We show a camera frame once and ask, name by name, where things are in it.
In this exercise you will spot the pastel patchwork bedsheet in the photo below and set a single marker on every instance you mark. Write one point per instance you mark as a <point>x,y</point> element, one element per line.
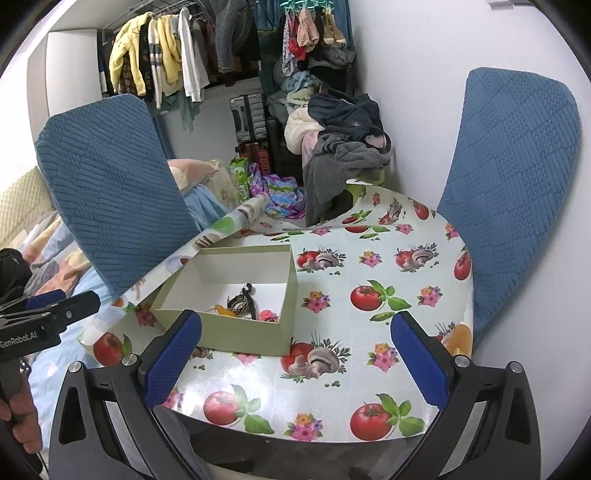
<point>69,263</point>

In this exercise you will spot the beige quilted cushion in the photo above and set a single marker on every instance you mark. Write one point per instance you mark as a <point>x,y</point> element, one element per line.
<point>226,184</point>

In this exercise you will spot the person's left hand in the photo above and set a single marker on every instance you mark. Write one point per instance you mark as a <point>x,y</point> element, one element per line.
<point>25,424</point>

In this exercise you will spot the pink plastic toy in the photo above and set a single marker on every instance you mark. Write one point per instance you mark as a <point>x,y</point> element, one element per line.
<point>268,316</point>

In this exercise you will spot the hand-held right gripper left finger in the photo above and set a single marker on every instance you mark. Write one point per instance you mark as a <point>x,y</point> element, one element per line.
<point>171,355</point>

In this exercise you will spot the peach pillow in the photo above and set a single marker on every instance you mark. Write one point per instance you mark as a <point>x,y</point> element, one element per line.
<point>189,170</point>

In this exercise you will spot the green clip hanger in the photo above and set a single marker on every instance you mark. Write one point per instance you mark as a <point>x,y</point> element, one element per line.
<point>304,4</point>

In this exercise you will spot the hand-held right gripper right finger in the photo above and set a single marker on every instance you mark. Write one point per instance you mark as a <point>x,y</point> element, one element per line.
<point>420,364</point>

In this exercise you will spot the cream fluffy garment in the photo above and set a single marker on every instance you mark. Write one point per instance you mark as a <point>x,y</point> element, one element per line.
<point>298,129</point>

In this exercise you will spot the grey fleece garment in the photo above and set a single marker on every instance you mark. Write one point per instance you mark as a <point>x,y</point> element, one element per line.
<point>341,161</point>

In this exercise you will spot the black hair clip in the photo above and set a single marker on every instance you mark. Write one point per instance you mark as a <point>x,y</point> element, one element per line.
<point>248,290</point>

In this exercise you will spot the row of hanging clothes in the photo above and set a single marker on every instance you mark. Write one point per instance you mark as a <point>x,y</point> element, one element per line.
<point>166,50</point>

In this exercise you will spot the beige cardboard box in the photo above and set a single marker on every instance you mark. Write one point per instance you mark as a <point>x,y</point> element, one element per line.
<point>240,337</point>

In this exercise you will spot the silver black suitcase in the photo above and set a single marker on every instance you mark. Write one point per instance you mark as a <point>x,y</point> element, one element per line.
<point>247,117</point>

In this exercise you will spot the pink garment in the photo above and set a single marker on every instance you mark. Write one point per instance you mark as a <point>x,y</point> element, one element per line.
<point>308,147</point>

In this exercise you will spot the light blue blanket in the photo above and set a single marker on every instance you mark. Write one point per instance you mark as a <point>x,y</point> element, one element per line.
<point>205,207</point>

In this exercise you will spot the green plastic stool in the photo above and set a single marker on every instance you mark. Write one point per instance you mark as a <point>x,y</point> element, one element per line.
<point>376,176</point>

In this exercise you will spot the purple patterned cloth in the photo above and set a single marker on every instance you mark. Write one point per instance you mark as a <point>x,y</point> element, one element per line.
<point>277,194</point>

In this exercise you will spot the beige quilted headboard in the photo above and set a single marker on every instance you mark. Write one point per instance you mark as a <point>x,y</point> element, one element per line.
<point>23,198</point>

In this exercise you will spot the vegetable print tablecloth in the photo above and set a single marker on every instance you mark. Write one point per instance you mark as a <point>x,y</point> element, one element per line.
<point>341,277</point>

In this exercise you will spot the pile of mixed clothes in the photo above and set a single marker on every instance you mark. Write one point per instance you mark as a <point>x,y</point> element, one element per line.
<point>295,85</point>

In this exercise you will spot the dark navy garment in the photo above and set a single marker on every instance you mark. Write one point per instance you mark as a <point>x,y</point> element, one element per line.
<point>346,115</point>

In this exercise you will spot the blue curtain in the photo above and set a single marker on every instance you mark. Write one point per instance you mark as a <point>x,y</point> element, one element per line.
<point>268,46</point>

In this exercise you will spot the orange gourd pendant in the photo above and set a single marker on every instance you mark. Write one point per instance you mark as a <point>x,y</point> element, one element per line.
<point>224,311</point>

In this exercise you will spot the blue knit chair back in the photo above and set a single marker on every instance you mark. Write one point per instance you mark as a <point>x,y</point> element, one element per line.
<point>508,184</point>
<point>106,184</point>

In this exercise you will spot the green printed bag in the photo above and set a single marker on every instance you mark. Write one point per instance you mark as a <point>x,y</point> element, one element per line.
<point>239,177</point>

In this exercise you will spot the hanging small garments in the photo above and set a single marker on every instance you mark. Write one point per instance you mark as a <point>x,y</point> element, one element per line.
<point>309,32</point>

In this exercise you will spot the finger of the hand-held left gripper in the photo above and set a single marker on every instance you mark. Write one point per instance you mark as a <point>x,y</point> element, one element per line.
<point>78,307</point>
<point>44,300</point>

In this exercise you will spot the red black suitcase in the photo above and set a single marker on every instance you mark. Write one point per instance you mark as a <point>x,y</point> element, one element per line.
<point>251,157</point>

